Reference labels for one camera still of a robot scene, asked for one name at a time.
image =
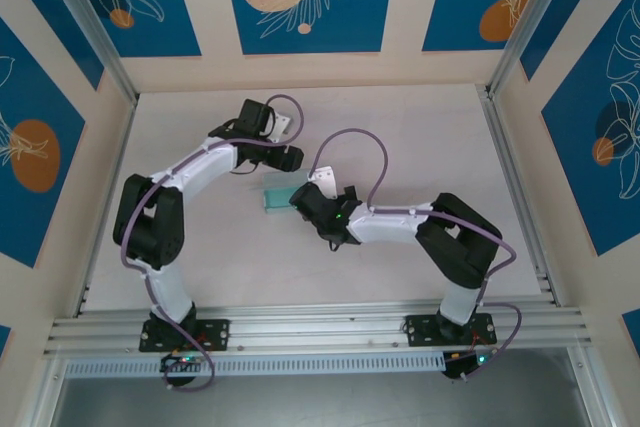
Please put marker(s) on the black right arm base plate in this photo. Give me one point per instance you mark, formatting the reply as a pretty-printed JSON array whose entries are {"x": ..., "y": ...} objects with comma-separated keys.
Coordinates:
[{"x": 420, "y": 329}]

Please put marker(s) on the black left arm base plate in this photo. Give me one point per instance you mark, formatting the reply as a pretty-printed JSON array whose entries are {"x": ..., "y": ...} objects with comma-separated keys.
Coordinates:
[{"x": 220, "y": 334}]

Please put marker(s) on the blue panel large peach circle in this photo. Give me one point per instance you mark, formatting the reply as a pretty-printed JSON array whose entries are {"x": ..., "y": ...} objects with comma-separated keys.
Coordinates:
[{"x": 350, "y": 7}]

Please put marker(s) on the blue panel small orange circle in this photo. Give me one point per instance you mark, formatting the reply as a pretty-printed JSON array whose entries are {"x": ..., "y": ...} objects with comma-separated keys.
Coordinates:
[{"x": 165, "y": 32}]

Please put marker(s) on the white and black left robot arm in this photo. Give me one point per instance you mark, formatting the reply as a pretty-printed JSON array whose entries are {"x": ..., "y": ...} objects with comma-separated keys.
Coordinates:
[{"x": 170, "y": 292}]

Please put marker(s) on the light blue paper box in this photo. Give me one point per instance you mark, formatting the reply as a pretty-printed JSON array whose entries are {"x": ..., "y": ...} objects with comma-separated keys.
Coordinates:
[{"x": 280, "y": 197}]

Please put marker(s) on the blue floral wall panel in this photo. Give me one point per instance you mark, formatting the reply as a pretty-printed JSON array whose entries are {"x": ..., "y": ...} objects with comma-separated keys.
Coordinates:
[
  {"x": 30, "y": 97},
  {"x": 590, "y": 147},
  {"x": 55, "y": 22},
  {"x": 560, "y": 22}
]

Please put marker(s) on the grey metal sheet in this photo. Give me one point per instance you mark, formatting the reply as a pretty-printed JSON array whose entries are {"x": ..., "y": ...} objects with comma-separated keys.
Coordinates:
[{"x": 320, "y": 402}]

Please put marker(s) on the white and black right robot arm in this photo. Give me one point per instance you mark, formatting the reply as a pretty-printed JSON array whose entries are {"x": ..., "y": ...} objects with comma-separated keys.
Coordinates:
[{"x": 385, "y": 224}]

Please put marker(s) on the aluminium mounting rail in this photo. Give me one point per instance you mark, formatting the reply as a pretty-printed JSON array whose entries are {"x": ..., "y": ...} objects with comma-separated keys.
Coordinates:
[{"x": 320, "y": 327}]

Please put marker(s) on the aluminium frame post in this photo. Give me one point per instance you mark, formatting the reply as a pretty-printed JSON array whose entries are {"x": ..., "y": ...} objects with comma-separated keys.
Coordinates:
[
  {"x": 535, "y": 22},
  {"x": 95, "y": 27}
]

